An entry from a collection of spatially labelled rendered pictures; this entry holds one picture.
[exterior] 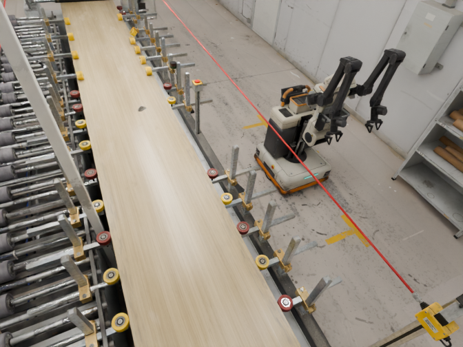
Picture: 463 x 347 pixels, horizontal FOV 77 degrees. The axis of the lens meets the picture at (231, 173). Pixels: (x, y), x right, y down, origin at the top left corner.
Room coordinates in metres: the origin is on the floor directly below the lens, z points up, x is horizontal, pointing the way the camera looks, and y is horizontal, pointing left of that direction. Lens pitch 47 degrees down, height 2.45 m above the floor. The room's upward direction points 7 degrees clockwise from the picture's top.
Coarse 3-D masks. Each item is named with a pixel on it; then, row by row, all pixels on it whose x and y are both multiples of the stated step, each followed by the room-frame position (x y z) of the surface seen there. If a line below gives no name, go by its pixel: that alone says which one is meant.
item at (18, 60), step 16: (0, 0) 0.95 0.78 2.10; (0, 16) 0.90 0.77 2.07; (0, 32) 0.89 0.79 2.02; (16, 48) 0.91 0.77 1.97; (16, 64) 0.89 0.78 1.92; (32, 80) 0.91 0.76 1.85; (32, 96) 0.90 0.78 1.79; (48, 112) 0.91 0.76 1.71; (48, 128) 0.90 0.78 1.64; (64, 144) 0.92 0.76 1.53; (64, 160) 0.90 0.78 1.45; (80, 176) 0.94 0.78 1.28; (80, 192) 0.90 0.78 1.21; (96, 224) 0.90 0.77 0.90; (112, 256) 0.90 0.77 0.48
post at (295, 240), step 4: (296, 236) 0.83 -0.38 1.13; (292, 240) 0.82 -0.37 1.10; (296, 240) 0.81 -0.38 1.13; (300, 240) 0.82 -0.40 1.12; (292, 244) 0.81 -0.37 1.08; (296, 244) 0.81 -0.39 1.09; (288, 248) 0.82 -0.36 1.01; (292, 248) 0.80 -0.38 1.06; (296, 248) 0.81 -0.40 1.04; (288, 252) 0.82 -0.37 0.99; (292, 252) 0.81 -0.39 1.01; (284, 256) 0.83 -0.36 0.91; (288, 256) 0.80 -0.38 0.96; (292, 256) 0.81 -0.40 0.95; (284, 260) 0.82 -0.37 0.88; (288, 260) 0.81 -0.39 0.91; (284, 264) 0.81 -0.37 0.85; (280, 268) 0.82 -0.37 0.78; (280, 272) 0.81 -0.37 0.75; (284, 272) 0.81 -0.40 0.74
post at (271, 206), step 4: (268, 204) 1.04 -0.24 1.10; (272, 204) 1.03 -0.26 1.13; (276, 204) 1.03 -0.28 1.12; (268, 208) 1.04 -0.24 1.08; (272, 208) 1.02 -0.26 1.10; (268, 212) 1.03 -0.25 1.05; (272, 212) 1.03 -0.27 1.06; (268, 216) 1.02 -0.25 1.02; (272, 216) 1.03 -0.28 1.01; (264, 220) 1.04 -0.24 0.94; (268, 220) 1.02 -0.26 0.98; (264, 224) 1.03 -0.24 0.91; (268, 224) 1.03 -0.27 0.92; (264, 228) 1.02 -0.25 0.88; (268, 228) 1.03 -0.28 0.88; (264, 232) 1.02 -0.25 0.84; (260, 236) 1.03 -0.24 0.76; (260, 240) 1.02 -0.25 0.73; (264, 240) 1.03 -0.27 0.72
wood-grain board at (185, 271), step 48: (96, 48) 3.13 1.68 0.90; (96, 96) 2.21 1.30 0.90; (144, 96) 2.29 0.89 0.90; (96, 144) 1.59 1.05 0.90; (144, 144) 1.65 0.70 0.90; (144, 192) 1.18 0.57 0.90; (192, 192) 1.23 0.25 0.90; (144, 240) 0.83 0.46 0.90; (192, 240) 0.87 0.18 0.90; (240, 240) 0.90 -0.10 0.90; (144, 288) 0.56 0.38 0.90; (192, 288) 0.58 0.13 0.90; (240, 288) 0.61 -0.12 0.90; (144, 336) 0.34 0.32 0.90; (192, 336) 0.36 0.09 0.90; (240, 336) 0.39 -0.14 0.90; (288, 336) 0.41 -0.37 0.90
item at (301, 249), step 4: (308, 244) 0.97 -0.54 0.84; (312, 244) 0.97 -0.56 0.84; (316, 244) 0.97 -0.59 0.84; (300, 248) 0.94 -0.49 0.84; (304, 248) 0.94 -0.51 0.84; (308, 248) 0.94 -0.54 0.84; (312, 248) 0.96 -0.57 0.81; (296, 252) 0.90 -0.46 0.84; (300, 252) 0.91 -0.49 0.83; (272, 260) 0.83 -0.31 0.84; (276, 260) 0.83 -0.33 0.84; (272, 264) 0.81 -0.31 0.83
